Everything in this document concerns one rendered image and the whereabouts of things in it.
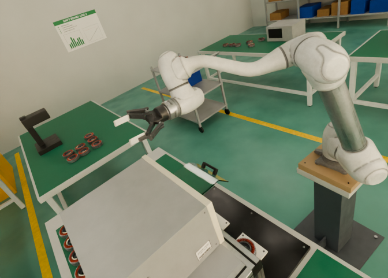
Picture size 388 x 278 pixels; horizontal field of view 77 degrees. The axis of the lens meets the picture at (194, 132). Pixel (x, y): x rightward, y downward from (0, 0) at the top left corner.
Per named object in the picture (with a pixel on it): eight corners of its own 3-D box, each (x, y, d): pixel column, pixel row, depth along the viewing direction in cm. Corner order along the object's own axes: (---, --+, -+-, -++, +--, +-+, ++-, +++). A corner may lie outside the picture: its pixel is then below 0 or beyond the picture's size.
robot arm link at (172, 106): (181, 104, 107) (170, 110, 105) (181, 119, 114) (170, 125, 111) (168, 94, 112) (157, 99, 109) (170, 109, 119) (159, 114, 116)
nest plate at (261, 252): (243, 233, 124) (242, 232, 124) (267, 252, 113) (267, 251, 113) (222, 255, 118) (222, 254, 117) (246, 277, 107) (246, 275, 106)
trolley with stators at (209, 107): (193, 103, 453) (176, 49, 401) (233, 115, 379) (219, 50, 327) (167, 118, 427) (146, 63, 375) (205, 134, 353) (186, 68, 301)
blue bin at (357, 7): (359, 8, 575) (360, -5, 559) (372, 7, 554) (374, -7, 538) (350, 14, 558) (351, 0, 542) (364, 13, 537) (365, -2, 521)
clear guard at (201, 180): (198, 164, 142) (196, 156, 139) (228, 181, 124) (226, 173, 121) (153, 200, 128) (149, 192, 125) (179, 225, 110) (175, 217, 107)
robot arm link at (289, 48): (275, 40, 109) (286, 48, 97) (315, 21, 105) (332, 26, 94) (282, 66, 115) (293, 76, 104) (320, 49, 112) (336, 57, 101)
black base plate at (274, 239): (215, 188, 159) (214, 185, 158) (310, 249, 112) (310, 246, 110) (156, 238, 138) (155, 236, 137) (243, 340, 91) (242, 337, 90)
